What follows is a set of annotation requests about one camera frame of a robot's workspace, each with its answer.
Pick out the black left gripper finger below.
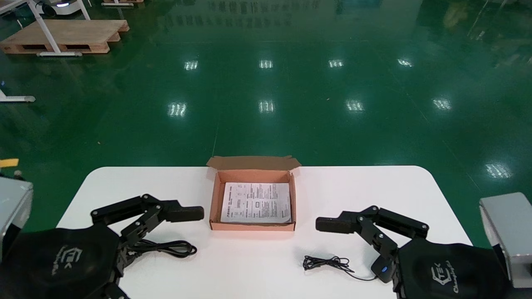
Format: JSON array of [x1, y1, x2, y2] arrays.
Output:
[[91, 194, 204, 250]]

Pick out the white metal desk foot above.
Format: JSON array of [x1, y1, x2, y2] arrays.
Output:
[[0, 88, 36, 103]]

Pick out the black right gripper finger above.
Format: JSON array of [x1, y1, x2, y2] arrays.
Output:
[[315, 205, 429, 258]]

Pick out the black mouse with cord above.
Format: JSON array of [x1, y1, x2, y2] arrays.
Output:
[[303, 255, 394, 284]]

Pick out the large wooden pallet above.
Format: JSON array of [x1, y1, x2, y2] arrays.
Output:
[[0, 19, 130, 55]]

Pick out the black power cable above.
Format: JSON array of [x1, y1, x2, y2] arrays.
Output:
[[125, 240, 197, 260]]

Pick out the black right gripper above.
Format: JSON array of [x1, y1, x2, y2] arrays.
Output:
[[393, 240, 508, 299]]

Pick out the open brown cardboard box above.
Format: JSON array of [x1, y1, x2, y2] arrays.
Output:
[[207, 156, 301, 232]]

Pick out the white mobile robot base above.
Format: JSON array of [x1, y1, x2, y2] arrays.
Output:
[[35, 0, 86, 16]]

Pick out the white printed instruction sheet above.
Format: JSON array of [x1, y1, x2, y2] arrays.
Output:
[[220, 182, 292, 224]]

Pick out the white metal desk frame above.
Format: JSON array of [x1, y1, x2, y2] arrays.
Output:
[[26, 0, 92, 57]]

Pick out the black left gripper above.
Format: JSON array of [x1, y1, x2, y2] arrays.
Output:
[[0, 224, 130, 299]]

